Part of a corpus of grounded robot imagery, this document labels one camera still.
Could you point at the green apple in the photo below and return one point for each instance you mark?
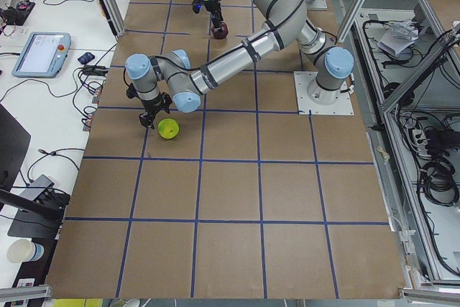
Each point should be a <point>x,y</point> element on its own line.
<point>168,128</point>

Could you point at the dark red apple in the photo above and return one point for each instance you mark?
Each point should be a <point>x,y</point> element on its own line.
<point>220,32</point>

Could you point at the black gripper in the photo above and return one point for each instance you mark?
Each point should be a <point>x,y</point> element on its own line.
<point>154,104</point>
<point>209,4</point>

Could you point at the dark blue pouch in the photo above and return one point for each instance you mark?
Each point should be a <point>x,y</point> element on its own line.
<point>86,58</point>

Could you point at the white paper cup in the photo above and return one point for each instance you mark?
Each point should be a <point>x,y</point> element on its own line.
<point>24,250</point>

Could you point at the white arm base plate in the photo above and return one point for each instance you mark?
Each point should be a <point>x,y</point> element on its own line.
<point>313,100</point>
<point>316,5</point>

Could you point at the blue teach pendant near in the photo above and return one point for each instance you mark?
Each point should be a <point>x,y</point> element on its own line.
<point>43,55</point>

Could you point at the black monitor stand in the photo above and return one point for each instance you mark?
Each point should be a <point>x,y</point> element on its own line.
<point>40,209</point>

